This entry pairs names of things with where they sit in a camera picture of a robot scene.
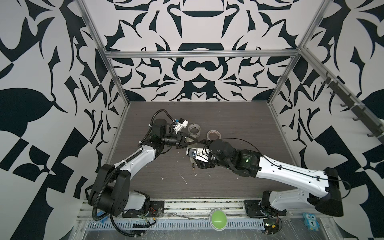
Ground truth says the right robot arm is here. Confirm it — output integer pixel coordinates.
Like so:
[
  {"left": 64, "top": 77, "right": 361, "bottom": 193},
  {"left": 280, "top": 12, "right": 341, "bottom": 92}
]
[{"left": 187, "top": 139, "right": 350, "bottom": 217}]

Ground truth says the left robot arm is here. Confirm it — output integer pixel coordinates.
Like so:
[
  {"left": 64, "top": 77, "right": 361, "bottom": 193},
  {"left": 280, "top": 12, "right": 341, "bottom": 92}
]
[{"left": 88, "top": 119, "right": 198, "bottom": 221}]

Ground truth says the beige masking tape roll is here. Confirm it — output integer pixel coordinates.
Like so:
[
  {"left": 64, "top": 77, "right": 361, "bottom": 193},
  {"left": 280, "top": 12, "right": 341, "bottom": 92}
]
[{"left": 207, "top": 130, "right": 222, "bottom": 141}]

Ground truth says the clear tape roll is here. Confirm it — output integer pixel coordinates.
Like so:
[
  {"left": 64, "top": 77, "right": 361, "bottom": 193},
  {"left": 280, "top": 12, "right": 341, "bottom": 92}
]
[{"left": 188, "top": 123, "right": 201, "bottom": 139}]

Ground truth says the green push button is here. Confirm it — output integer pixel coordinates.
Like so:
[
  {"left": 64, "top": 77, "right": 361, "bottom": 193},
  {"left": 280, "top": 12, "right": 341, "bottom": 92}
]
[{"left": 209, "top": 209, "right": 228, "bottom": 231}]

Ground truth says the small electronics board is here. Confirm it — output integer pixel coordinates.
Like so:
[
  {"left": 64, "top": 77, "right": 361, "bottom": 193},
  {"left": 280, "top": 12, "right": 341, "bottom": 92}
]
[{"left": 263, "top": 218, "right": 283, "bottom": 235}]

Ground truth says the blue owl number tag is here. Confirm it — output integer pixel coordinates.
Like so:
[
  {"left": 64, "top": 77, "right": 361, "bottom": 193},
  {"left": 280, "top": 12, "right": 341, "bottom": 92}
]
[{"left": 302, "top": 213, "right": 320, "bottom": 232}]

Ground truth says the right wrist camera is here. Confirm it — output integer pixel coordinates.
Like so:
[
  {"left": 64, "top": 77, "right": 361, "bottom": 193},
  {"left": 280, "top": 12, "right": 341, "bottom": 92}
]
[{"left": 186, "top": 148, "right": 210, "bottom": 162}]

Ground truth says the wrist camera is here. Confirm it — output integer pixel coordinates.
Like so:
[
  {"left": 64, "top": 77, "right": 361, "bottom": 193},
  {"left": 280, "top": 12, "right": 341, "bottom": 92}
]
[
  {"left": 173, "top": 118, "right": 189, "bottom": 134},
  {"left": 186, "top": 148, "right": 210, "bottom": 162}
]

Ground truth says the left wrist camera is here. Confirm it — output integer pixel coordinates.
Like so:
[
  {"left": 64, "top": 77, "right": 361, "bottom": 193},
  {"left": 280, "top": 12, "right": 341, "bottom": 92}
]
[{"left": 173, "top": 118, "right": 189, "bottom": 134}]

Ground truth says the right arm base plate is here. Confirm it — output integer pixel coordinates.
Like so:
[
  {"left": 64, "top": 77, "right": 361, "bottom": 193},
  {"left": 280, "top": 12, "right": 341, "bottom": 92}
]
[{"left": 244, "top": 200, "right": 287, "bottom": 219}]

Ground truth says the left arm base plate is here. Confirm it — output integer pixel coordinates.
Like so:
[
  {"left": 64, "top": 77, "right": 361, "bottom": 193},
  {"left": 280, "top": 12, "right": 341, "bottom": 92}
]
[{"left": 122, "top": 201, "right": 165, "bottom": 218}]

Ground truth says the white slotted cable duct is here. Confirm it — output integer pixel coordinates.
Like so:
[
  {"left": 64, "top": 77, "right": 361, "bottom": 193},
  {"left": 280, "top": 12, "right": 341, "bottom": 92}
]
[{"left": 119, "top": 218, "right": 266, "bottom": 231}]

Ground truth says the black wall hook rail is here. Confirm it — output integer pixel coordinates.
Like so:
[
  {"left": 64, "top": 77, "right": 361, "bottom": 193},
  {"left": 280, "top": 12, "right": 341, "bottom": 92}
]
[{"left": 322, "top": 71, "right": 384, "bottom": 145}]

